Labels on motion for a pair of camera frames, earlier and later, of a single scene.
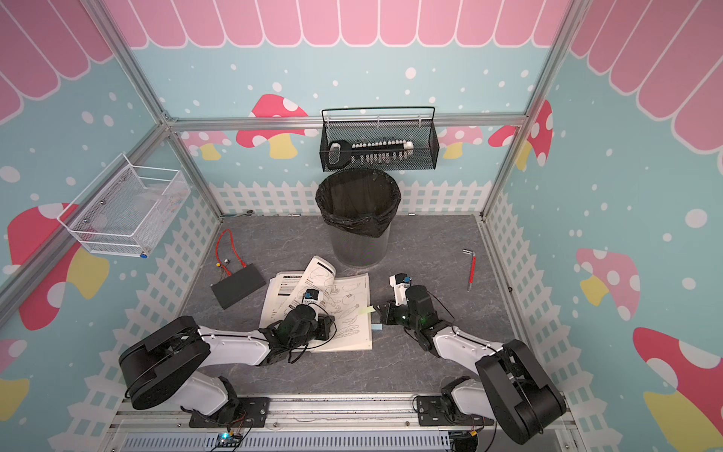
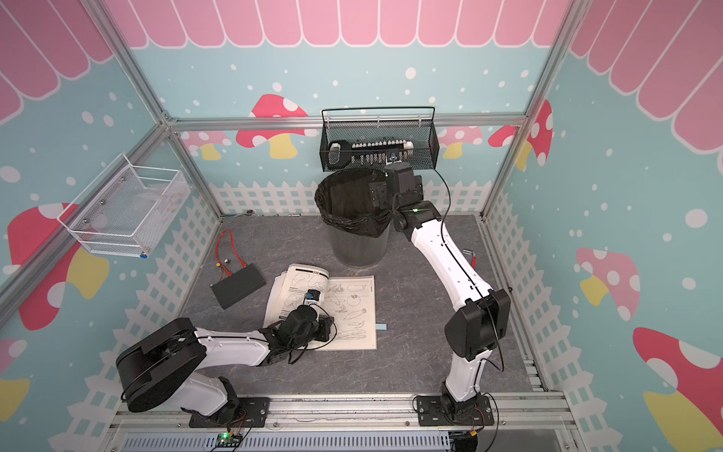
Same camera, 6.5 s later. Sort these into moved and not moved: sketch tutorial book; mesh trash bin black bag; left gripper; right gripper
Moved: right gripper
Not moved: left gripper; sketch tutorial book; mesh trash bin black bag
